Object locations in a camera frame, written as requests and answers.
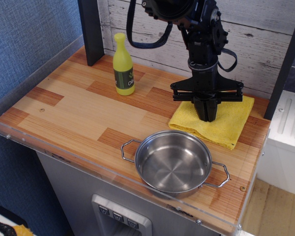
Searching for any stainless steel pot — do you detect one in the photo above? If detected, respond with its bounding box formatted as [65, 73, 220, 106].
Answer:
[131, 130, 230, 198]

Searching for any yellow object bottom left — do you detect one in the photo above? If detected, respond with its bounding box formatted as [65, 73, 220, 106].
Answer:
[12, 225, 34, 236]

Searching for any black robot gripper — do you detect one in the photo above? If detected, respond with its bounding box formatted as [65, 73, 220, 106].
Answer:
[170, 66, 243, 122]

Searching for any yellow towel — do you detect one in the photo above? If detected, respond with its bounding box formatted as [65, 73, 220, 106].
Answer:
[168, 96, 255, 150]

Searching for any clear acrylic table guard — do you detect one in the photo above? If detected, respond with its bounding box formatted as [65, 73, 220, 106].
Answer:
[0, 34, 271, 234]

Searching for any grey toy fridge cabinet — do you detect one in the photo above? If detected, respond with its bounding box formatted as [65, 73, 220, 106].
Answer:
[37, 153, 218, 236]

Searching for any dark grey right post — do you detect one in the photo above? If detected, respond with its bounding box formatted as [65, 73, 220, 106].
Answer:
[264, 0, 295, 121]

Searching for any white ribbed side unit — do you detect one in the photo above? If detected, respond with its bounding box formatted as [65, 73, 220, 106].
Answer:
[257, 90, 295, 194]

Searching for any silver dispenser button panel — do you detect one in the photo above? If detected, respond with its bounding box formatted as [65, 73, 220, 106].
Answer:
[91, 194, 152, 236]

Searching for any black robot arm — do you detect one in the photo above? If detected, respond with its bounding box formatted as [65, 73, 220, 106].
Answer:
[142, 0, 243, 122]

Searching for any yellow olive oil bottle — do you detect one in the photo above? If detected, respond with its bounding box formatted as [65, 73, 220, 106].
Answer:
[113, 32, 135, 96]

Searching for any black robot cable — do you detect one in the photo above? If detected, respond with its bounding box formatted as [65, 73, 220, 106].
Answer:
[126, 0, 238, 73]

